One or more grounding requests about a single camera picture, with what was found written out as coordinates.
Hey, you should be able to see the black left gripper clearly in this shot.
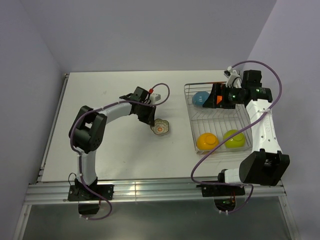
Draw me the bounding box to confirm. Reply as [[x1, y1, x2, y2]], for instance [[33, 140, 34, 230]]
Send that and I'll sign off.
[[136, 103, 157, 127]]

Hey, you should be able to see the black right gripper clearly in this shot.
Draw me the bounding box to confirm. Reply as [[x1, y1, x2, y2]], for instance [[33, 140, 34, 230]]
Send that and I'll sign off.
[[202, 82, 245, 109]]

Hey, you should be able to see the white bowl orange outside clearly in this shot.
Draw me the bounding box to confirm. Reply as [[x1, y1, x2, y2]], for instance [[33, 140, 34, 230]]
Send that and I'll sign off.
[[216, 95, 223, 106]]

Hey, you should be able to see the patterned flower-shaped bowl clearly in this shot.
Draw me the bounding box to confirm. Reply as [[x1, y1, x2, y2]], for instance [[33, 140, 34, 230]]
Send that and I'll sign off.
[[150, 118, 170, 136]]

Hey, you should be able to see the blue ceramic bowl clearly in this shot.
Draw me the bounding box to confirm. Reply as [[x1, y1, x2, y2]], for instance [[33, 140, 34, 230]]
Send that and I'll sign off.
[[191, 91, 210, 107]]

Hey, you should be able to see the yellow orange bowl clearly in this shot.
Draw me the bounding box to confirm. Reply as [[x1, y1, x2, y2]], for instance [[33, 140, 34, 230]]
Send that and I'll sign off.
[[196, 132, 220, 151]]

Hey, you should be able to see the lime green bowl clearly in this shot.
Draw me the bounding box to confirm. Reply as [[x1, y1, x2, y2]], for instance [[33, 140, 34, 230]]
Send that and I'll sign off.
[[223, 129, 246, 149]]

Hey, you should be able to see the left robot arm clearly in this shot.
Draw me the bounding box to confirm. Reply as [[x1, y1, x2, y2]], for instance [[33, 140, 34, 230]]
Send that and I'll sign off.
[[68, 87, 161, 200]]

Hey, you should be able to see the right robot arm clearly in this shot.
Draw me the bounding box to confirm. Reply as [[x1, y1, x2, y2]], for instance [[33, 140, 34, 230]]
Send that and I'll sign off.
[[203, 67, 290, 195]]

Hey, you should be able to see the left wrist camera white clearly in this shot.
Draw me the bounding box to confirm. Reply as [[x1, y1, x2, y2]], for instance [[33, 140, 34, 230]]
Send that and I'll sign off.
[[146, 88, 161, 105]]

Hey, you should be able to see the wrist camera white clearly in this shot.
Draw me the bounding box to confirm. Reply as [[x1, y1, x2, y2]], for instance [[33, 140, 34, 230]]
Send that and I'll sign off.
[[146, 88, 161, 105], [223, 66, 242, 88]]

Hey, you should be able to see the steel wire dish rack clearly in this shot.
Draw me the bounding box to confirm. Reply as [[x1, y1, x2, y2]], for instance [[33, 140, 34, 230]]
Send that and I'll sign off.
[[184, 82, 250, 155]]

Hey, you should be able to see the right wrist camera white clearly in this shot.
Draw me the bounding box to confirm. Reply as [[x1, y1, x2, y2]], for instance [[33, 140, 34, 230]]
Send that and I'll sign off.
[[223, 66, 242, 88]]

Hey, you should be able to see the aluminium table edge rail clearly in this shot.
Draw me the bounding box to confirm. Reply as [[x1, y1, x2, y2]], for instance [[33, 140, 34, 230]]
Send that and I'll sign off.
[[23, 174, 287, 206]]

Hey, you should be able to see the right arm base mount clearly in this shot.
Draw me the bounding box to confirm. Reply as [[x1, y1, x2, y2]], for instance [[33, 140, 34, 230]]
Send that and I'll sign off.
[[196, 184, 246, 213]]

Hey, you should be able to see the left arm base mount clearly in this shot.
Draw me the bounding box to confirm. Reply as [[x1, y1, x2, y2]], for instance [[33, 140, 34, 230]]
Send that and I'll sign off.
[[67, 184, 114, 217]]

